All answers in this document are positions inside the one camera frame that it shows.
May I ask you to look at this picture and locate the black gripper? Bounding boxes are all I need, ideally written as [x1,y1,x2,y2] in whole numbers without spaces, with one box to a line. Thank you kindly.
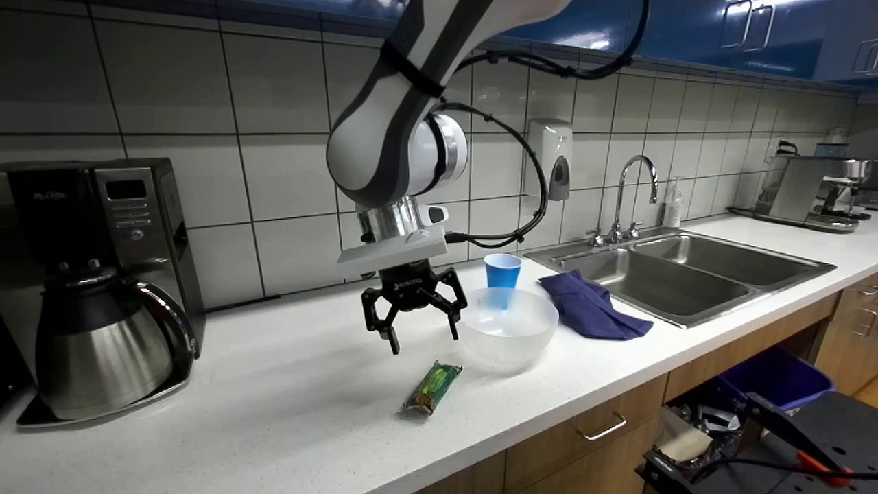
[360,257,471,360]

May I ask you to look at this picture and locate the green snack packet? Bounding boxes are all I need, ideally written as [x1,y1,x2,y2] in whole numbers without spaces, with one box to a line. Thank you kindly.
[401,360,466,421]

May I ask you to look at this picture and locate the translucent plastic bowl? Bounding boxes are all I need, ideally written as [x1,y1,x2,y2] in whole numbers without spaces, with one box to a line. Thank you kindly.
[456,286,562,375]

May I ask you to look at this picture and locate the blue plastic cup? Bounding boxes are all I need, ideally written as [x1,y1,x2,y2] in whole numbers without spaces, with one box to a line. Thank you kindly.
[479,252,523,312]

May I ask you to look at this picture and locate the dark blue cloth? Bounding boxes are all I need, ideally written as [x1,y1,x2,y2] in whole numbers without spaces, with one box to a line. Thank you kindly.
[537,270,655,343]

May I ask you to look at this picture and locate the wooden base cabinet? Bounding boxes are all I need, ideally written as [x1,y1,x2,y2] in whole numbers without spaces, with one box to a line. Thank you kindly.
[413,273,878,494]

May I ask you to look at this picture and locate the chrome faucet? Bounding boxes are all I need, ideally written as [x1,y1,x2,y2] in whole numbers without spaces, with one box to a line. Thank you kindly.
[586,152,660,247]

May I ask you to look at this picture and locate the stainless steel sink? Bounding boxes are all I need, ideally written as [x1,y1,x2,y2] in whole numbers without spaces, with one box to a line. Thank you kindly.
[529,227,840,332]

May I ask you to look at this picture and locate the small soap bottle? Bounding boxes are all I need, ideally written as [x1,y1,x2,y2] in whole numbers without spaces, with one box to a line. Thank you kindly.
[658,178,689,234]

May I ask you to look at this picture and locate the steel coffee carafe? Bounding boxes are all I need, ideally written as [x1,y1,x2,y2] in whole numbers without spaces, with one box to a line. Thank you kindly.
[32,270,199,425]

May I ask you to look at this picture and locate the black coffee maker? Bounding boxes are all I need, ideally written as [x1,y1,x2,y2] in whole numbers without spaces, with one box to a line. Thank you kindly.
[0,157,208,435]

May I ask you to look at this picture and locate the blue plastic bin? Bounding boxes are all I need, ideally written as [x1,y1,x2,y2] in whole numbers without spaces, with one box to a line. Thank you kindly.
[718,349,836,417]

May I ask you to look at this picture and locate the blue upper cabinets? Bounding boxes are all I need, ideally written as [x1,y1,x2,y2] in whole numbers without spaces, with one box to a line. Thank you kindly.
[497,0,878,89]

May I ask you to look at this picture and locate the silver espresso machine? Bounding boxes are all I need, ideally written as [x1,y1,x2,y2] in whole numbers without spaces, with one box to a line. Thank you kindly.
[749,137,878,237]

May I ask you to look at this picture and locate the dark grey cart platform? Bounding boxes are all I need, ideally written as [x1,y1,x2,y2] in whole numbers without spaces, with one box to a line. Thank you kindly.
[743,391,878,494]

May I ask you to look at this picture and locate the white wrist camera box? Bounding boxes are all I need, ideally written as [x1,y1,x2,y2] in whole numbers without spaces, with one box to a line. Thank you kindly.
[335,219,453,273]

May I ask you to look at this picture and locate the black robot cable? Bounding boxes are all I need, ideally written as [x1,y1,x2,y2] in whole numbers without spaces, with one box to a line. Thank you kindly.
[437,0,653,252]

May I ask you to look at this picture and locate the white wall soap dispenser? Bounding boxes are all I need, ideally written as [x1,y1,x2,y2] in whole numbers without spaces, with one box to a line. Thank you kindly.
[527,119,577,204]

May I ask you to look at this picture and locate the metal drawer handle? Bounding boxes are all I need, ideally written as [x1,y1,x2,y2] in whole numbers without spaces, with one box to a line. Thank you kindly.
[579,413,634,444]

